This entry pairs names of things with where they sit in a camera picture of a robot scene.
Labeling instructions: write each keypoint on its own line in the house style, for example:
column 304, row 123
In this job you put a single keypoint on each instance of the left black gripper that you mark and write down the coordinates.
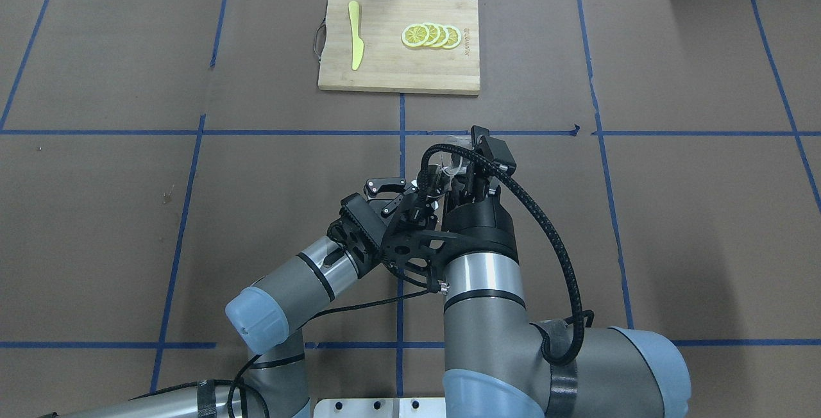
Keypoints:
column 389, row 188

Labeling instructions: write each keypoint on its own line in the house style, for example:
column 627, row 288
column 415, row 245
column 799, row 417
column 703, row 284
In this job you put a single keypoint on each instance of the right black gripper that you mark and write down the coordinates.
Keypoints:
column 482, row 224

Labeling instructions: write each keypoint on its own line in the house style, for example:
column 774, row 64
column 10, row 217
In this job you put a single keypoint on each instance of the clear glass cup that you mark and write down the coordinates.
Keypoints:
column 453, row 164

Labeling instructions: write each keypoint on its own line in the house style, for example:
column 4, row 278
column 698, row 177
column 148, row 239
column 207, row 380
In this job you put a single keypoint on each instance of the steel jigger measuring cup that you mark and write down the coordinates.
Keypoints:
column 438, row 180

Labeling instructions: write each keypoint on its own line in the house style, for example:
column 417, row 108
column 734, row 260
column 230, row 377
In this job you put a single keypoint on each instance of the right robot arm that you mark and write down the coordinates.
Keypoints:
column 498, row 363

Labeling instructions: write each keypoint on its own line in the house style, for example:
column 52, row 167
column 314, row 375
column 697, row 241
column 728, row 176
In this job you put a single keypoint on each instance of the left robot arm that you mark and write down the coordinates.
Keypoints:
column 270, row 316

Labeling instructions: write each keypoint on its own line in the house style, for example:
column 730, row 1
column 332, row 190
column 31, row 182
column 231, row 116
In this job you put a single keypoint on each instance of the bamboo cutting board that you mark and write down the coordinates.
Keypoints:
column 389, row 66

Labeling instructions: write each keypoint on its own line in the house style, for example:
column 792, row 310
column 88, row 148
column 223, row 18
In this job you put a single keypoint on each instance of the yellow plastic knife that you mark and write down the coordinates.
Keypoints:
column 357, row 43

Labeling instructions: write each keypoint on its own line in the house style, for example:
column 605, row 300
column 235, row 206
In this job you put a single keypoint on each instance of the back lemon slice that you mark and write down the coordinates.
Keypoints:
column 454, row 37

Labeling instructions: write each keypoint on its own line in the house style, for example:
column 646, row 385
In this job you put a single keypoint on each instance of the lemon slice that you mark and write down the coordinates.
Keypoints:
column 415, row 35
column 434, row 34
column 454, row 37
column 444, row 35

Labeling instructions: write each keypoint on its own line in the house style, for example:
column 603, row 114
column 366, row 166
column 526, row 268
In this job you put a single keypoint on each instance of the front lemon slice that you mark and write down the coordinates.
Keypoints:
column 415, row 35

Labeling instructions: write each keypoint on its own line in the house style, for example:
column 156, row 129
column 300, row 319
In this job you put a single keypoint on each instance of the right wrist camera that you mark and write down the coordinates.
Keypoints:
column 493, row 149

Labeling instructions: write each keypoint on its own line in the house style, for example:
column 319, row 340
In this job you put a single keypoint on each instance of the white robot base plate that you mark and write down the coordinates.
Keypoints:
column 381, row 407

